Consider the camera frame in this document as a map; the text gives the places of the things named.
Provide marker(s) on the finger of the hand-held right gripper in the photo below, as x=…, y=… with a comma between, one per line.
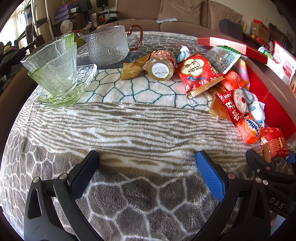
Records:
x=292, y=159
x=259, y=165

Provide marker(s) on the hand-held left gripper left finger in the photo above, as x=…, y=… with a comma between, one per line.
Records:
x=84, y=176

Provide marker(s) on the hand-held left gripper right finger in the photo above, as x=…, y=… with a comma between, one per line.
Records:
x=209, y=176

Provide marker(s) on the red gold patterned packet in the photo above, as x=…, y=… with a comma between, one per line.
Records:
x=275, y=141

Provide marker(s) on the orange drink mix packet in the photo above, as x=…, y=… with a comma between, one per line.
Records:
x=251, y=131

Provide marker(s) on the white blue candy wrapper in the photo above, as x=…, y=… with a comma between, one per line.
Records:
x=249, y=94
x=257, y=112
x=185, y=52

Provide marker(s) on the red snack packet white circle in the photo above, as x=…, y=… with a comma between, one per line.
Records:
x=233, y=104

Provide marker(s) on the orange gold snack packet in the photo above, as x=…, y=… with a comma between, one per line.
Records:
x=218, y=109

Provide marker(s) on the plain orange snack packet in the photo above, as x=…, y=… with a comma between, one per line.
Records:
x=233, y=80

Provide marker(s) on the red floral snack packet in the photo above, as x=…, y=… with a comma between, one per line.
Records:
x=198, y=74

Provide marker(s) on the gold candy packet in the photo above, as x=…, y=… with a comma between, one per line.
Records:
x=134, y=69

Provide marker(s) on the small jar with patterned lid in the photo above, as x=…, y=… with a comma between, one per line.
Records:
x=160, y=68

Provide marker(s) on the white plastic container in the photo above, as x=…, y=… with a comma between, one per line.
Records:
x=263, y=50

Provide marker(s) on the green glass cup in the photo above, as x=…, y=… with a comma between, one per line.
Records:
x=57, y=85

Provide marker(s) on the pink snack packet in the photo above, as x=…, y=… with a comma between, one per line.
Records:
x=242, y=69

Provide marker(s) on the red white printed carton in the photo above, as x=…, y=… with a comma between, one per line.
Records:
x=285, y=60

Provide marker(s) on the brown armchair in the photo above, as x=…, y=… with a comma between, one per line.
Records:
x=13, y=92

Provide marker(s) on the clear bag of seeds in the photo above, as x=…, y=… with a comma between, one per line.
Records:
x=219, y=58

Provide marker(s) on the clear ribbed glass cup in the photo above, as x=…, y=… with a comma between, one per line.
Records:
x=50, y=58

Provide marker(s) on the cardboard box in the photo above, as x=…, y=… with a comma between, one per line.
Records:
x=260, y=31

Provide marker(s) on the dark clothing pile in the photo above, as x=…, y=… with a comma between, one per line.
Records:
x=11, y=60

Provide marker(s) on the dark blue cushion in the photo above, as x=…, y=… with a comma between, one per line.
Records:
x=230, y=29

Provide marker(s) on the black chair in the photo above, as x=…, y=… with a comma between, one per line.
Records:
x=34, y=34

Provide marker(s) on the metal floor stand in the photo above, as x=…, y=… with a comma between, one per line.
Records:
x=49, y=20

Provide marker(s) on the white papers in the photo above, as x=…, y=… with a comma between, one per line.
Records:
x=166, y=20

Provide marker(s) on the purple boxes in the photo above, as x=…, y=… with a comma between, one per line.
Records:
x=63, y=12

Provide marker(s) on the beige sofa cushion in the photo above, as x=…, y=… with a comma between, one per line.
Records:
x=180, y=10

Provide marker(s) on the beige sofa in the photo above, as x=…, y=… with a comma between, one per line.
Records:
x=138, y=14

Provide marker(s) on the potted plant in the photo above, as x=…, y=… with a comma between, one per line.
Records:
x=23, y=10

